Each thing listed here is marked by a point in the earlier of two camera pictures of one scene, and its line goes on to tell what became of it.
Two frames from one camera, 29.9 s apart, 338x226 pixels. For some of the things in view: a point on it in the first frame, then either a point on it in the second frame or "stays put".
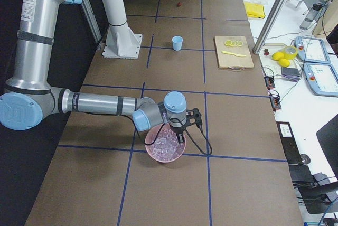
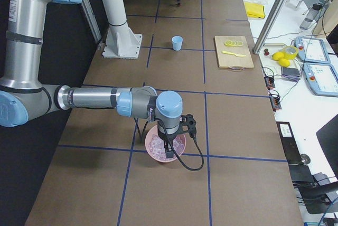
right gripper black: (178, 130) → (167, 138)
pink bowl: (166, 147) stays put
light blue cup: (177, 41) stays put
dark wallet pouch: (292, 74) stays put
